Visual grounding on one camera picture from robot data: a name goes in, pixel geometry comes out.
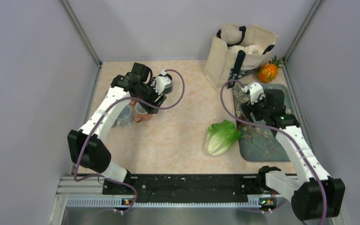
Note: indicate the toy pineapple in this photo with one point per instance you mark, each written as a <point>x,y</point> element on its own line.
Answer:
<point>268,72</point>

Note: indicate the toy lettuce head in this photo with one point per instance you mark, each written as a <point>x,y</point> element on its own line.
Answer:
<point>221,136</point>

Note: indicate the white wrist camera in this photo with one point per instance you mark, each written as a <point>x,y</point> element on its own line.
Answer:
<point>255,92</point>
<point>161,81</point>

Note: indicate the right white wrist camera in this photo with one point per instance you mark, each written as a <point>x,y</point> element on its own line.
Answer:
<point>255,92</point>

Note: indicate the floral grey tray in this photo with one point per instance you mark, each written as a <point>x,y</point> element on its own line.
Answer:
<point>259,144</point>

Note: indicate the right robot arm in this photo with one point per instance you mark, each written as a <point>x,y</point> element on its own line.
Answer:
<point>315,194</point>

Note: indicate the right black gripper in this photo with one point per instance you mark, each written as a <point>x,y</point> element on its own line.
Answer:
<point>247,108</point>

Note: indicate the white grey mug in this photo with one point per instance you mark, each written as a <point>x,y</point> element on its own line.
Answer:
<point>125,117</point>

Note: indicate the dark teal mug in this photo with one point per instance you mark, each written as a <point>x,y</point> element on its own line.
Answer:
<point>168,88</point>

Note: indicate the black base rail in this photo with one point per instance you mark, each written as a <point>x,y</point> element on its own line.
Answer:
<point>190,188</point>

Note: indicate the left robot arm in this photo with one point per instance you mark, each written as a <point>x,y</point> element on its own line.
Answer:
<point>86,145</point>

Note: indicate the beige canvas tote bag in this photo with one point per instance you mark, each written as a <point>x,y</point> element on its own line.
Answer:
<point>237,51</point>

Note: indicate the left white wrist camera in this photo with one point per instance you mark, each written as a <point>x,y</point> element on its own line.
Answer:
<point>161,81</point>

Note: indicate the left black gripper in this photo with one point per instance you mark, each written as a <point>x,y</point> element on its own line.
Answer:
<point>159,101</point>

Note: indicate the pink mug large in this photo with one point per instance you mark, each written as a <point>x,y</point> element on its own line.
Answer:
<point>141,114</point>

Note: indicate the pink mug small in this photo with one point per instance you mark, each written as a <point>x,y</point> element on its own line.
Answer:
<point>133,102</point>

